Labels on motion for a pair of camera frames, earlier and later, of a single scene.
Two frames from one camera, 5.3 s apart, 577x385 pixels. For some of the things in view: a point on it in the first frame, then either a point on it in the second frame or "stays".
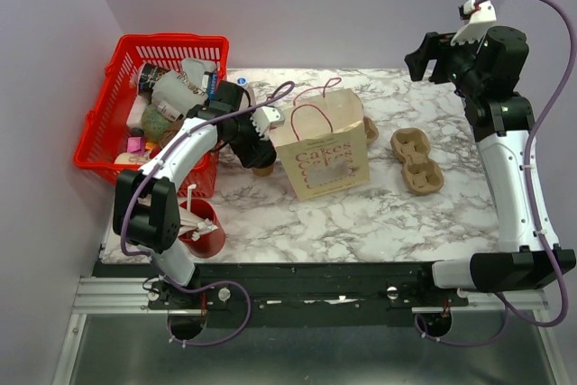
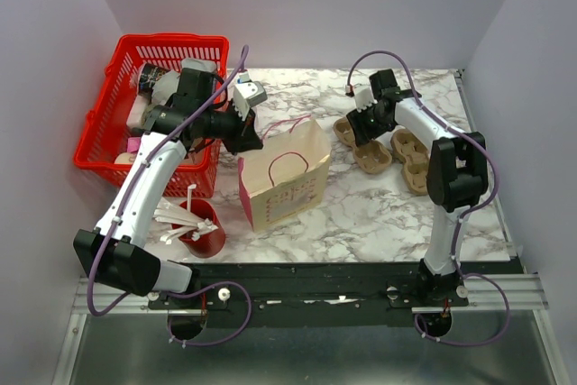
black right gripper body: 454,62 to 370,122
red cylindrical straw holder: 210,244 stays
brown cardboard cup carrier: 421,175 stays
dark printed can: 149,75 stays
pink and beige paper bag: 323,144 to 286,177
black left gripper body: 242,138 stays
